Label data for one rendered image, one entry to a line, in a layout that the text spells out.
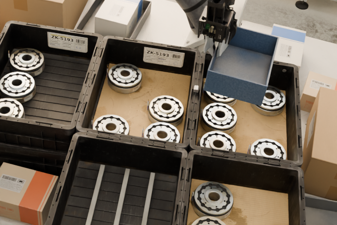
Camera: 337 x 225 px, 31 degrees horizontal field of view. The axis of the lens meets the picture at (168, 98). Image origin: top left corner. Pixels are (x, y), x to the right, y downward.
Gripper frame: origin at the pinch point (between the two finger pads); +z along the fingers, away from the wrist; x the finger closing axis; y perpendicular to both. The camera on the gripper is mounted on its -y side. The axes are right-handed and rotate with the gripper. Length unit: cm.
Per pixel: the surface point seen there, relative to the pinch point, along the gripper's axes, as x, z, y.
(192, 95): -5.4, 18.5, -0.9
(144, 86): -22.4, 27.2, -8.6
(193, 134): -1.2, 18.8, 12.9
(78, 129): -29.7, 16.7, 23.0
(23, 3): -71, 20, -27
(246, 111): 9.3, 29.7, -10.6
